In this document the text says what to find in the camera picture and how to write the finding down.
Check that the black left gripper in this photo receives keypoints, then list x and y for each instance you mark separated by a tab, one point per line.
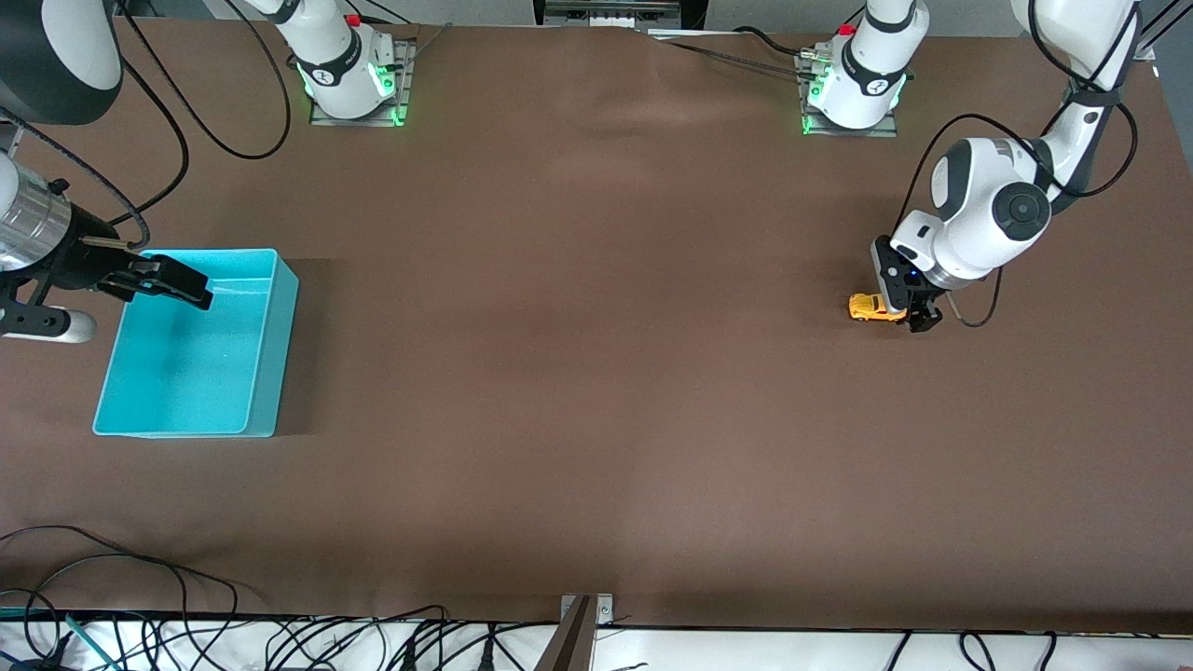
924	314

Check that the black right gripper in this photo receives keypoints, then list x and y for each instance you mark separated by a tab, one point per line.
82	256

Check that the yellow beetle toy car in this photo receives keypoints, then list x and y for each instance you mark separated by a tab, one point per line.
867	308

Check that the turquoise plastic bin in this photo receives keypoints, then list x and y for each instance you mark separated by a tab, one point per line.
186	373

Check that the teal thin rod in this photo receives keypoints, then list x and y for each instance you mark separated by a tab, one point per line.
91	643

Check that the white flat strip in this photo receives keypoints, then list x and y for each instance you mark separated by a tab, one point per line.
678	34

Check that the grey power strip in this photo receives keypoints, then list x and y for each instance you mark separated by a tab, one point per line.
610	13

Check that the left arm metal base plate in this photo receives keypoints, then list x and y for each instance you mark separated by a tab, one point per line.
857	132

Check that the aluminium frame profile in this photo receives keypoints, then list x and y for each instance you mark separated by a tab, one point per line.
1160	26

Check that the small metal bracket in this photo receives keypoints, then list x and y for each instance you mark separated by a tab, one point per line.
604	610

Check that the grey metal post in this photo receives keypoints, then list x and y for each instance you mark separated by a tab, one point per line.
569	648

